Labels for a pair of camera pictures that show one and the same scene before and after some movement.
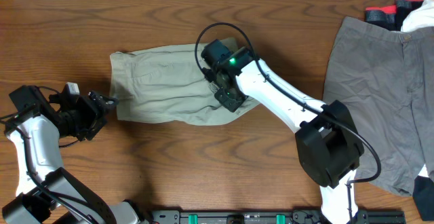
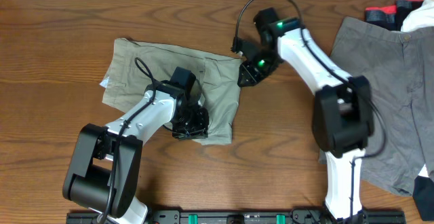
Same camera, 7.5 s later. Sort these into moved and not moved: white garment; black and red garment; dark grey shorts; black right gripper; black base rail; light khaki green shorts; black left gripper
Moved: light khaki green shorts; black right gripper; black left gripper
Not moved: white garment; black base rail; black and red garment; dark grey shorts
